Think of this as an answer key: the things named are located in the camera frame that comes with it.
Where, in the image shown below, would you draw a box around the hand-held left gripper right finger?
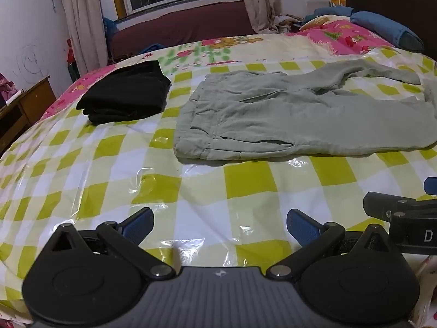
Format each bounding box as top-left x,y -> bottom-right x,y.
266,208 -> 398,279

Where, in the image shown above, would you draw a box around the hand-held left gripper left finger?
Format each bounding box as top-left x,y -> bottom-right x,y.
44,207 -> 177,279

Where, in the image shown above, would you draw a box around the grey-green pants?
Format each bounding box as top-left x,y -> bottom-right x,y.
173,59 -> 437,160

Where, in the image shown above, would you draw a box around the black folded pants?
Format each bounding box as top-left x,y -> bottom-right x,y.
76,60 -> 172,125

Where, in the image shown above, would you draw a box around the green checked plastic sheet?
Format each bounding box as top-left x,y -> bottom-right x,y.
0,46 -> 437,315

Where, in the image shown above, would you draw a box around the wooden desk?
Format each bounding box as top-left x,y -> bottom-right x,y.
0,75 -> 57,155

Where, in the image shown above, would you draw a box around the large blue pillow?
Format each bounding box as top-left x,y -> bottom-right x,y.
351,11 -> 424,50

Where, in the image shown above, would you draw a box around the red hanging cloth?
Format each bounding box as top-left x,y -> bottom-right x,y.
66,39 -> 78,64

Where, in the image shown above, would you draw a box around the pink cloth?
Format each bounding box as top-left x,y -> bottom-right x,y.
0,73 -> 18,102

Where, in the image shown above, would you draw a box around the yellow cartoon pillow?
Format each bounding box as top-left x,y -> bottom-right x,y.
300,15 -> 332,31

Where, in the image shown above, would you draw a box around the blue bag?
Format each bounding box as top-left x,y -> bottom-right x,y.
102,17 -> 119,47

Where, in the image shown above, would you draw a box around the small blue pillow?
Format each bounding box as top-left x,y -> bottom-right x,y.
313,6 -> 353,18

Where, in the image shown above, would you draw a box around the pile of clothes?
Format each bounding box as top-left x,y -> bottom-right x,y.
273,14 -> 309,35

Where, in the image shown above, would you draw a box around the maroon window seat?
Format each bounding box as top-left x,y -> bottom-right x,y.
109,0 -> 261,64

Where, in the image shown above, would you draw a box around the beige curtain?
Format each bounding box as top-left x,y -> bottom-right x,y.
237,0 -> 283,35
55,0 -> 110,78

